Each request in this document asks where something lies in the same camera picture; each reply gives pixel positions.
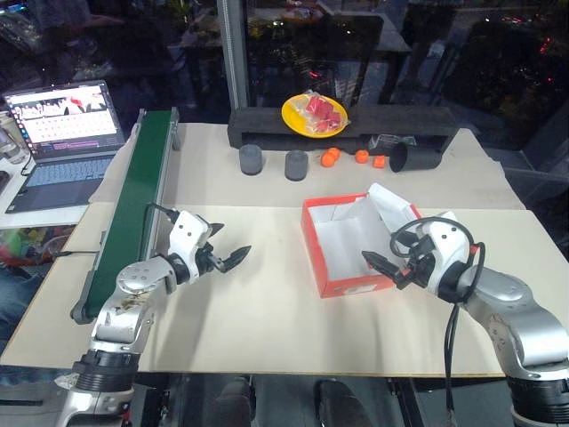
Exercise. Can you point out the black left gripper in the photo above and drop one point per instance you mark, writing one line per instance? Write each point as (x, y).
(208, 260)

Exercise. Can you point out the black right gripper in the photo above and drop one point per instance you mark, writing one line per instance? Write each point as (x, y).
(420, 267)

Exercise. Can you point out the orange cardboard box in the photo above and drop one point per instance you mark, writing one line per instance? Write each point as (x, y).
(351, 287)

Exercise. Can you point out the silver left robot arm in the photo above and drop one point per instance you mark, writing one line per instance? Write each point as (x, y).
(133, 276)

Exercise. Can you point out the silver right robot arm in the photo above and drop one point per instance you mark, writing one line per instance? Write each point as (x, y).
(511, 293)

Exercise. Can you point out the green conveyor belt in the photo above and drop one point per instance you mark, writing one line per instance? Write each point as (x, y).
(138, 178)

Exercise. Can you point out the grey foam cylinder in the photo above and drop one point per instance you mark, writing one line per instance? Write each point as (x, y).
(296, 165)
(251, 160)

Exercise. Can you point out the small orange toy block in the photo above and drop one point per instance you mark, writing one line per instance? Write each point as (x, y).
(379, 162)

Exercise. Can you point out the black cylindrical cup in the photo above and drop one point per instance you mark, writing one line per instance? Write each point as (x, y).
(418, 160)

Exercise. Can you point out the small orange toy fruit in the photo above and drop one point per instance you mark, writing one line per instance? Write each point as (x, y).
(335, 154)
(362, 157)
(328, 160)

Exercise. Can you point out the yellow plate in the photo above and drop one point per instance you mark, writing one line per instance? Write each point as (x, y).
(291, 116)

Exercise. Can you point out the long black foam block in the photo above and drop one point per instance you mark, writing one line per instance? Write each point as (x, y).
(400, 120)

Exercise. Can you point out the clear bag of red pieces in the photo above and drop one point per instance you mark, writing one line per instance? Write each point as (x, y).
(322, 111)

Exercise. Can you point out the open grey laptop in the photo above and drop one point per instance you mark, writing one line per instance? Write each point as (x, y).
(66, 178)

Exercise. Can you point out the aluminium profile pillar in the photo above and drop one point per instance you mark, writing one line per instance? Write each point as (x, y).
(235, 66)

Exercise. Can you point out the colourful toy pile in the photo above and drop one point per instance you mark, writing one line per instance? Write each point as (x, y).
(18, 244)

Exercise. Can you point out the bystander in blue jeans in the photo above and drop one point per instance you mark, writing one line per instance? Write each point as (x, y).
(15, 298)

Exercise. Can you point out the black metal-legged table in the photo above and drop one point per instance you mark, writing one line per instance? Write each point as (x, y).
(391, 40)

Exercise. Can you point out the clear plastic cup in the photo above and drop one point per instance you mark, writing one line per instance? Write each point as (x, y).
(11, 147)

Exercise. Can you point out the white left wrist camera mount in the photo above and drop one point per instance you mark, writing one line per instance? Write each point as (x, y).
(186, 231)

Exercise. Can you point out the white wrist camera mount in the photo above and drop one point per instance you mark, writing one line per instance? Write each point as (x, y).
(186, 231)
(444, 240)

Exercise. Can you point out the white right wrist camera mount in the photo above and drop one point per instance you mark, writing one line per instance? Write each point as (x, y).
(444, 240)

